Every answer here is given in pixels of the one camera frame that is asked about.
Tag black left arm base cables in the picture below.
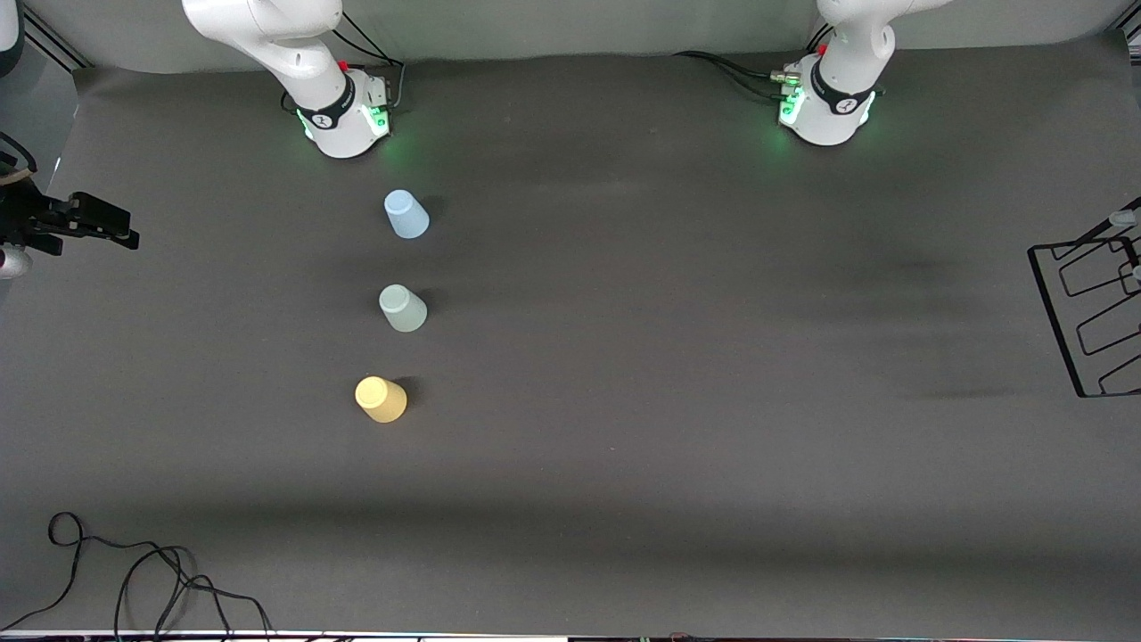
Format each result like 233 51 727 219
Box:
673 49 803 103

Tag pale green plastic cup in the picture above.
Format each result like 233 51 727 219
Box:
379 284 428 333

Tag black loose cable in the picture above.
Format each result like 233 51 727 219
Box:
0 511 273 636

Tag black arm base cables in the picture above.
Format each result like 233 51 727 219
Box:
673 49 803 103
334 9 406 112

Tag yellow plastic cup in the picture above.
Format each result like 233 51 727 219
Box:
355 375 408 424

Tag black right arm base cables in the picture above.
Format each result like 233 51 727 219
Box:
334 9 406 112

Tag black wire cup holder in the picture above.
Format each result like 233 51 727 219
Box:
1028 198 1141 399

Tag light blue plastic cup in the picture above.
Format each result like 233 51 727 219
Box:
384 189 431 240

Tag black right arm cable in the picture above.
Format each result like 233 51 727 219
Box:
0 132 38 176

